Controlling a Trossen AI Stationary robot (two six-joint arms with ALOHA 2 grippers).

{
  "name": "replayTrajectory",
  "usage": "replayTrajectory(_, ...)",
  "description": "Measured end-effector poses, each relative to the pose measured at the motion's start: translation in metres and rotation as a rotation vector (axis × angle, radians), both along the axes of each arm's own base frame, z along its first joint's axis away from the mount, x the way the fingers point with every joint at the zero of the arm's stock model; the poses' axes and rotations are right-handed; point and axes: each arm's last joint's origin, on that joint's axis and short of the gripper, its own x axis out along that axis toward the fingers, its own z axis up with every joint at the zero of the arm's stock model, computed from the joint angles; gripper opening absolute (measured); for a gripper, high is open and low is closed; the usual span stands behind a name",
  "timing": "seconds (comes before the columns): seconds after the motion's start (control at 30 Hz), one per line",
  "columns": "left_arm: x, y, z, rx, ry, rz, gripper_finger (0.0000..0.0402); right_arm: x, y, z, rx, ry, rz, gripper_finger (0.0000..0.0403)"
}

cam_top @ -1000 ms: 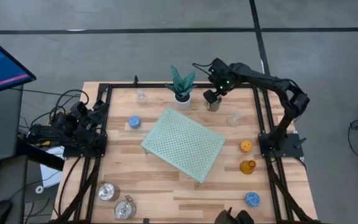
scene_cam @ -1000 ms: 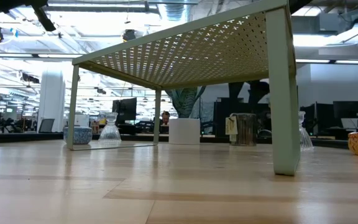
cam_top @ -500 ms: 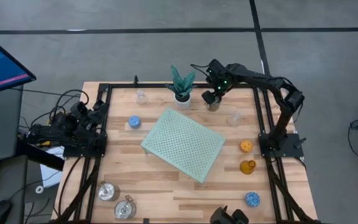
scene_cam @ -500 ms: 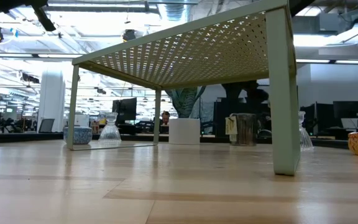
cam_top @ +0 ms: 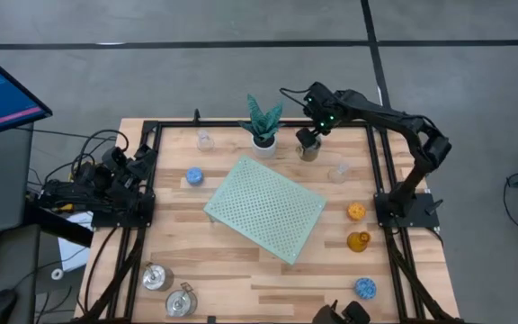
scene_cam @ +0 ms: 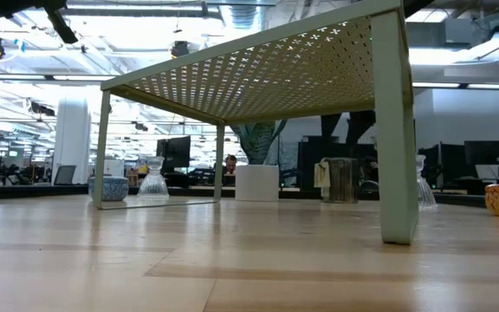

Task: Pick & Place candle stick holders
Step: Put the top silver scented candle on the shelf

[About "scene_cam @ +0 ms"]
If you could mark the silver lidded candle jar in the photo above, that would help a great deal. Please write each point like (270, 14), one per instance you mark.
(342, 180)

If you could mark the clear glass candlestick holder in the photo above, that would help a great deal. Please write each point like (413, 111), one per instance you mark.
(426, 195)
(153, 186)

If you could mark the blue patterned votive holder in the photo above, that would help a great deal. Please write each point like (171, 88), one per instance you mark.
(117, 189)

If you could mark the green perforated metal shelf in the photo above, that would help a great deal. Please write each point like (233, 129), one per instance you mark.
(394, 130)

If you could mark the white column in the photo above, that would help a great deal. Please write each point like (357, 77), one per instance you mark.
(72, 143)

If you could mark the black computer monitor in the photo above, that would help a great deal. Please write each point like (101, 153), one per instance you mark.
(486, 152)
(453, 160)
(176, 151)

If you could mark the black cabinet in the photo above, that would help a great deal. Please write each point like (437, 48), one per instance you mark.
(308, 164)

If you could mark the snake plant in white pot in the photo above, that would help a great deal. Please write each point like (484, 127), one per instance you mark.
(257, 184)

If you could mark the person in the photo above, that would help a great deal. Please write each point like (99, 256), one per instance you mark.
(231, 164)

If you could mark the black aluminium table frame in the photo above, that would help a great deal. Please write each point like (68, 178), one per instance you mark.
(37, 191)

